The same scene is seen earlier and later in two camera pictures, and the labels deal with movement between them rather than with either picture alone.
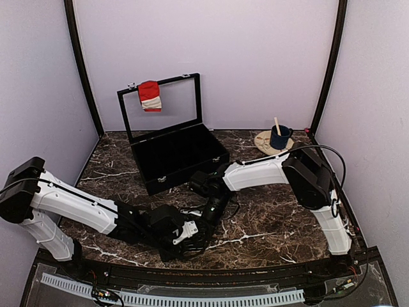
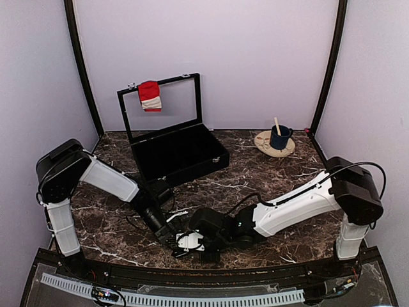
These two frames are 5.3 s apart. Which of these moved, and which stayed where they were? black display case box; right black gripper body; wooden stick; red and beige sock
Moved: right black gripper body
Stayed: wooden stick; red and beige sock; black display case box
